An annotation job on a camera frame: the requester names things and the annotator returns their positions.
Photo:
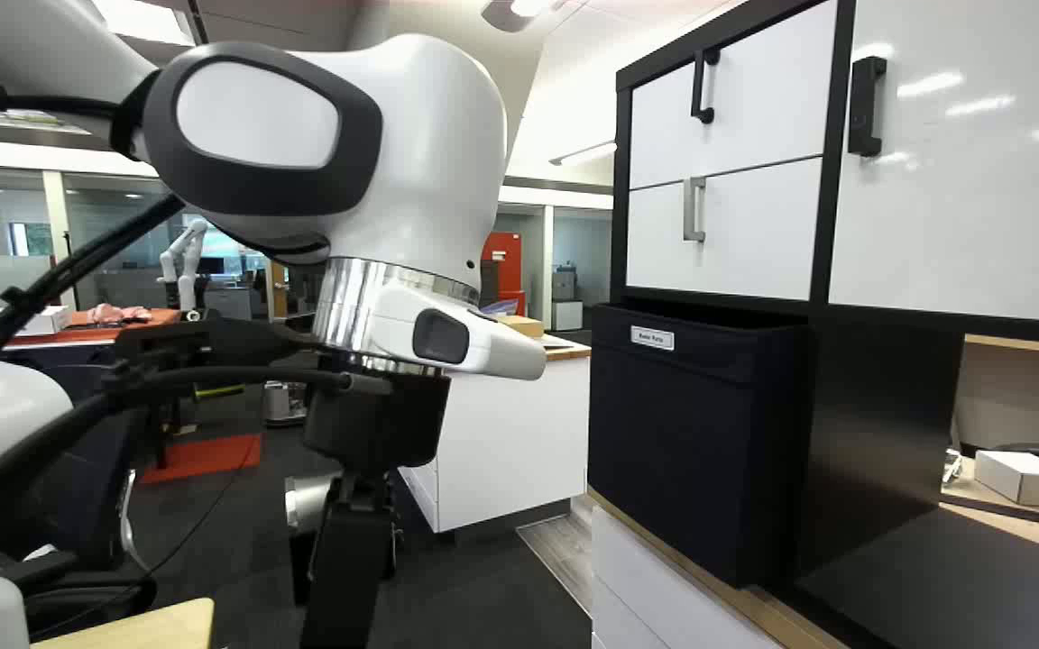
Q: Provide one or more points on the small white cardboard box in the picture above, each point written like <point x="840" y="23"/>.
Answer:
<point x="1011" y="474"/>

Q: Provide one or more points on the black fabric storage bin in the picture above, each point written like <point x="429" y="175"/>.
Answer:
<point x="700" y="445"/>

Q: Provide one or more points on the white bin label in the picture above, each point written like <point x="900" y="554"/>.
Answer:
<point x="656" y="338"/>

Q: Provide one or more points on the white low cabinet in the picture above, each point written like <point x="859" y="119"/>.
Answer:
<point x="506" y="445"/>

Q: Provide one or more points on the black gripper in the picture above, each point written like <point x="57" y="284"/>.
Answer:
<point x="370" y="427"/>

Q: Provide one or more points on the white cabinet door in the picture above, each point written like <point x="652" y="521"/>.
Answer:
<point x="941" y="175"/>

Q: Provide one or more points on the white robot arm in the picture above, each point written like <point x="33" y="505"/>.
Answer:
<point x="381" y="169"/>

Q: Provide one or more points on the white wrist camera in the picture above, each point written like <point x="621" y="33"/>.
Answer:
<point x="447" y="334"/>

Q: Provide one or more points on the red fire extinguisher box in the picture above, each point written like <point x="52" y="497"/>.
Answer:
<point x="503" y="267"/>

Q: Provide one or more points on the white top drawer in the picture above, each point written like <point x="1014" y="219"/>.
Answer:
<point x="763" y="99"/>

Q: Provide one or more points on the black frame file cabinet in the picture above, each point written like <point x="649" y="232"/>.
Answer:
<point x="877" y="556"/>

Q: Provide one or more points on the red topped table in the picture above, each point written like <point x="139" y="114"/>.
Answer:
<point x="94" y="334"/>

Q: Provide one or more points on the black office chair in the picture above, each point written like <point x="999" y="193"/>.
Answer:
<point x="62" y="535"/>

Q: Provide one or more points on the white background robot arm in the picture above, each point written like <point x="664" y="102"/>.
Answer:
<point x="177" y="267"/>

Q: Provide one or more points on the red floor mat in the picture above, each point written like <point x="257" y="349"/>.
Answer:
<point x="198" y="461"/>

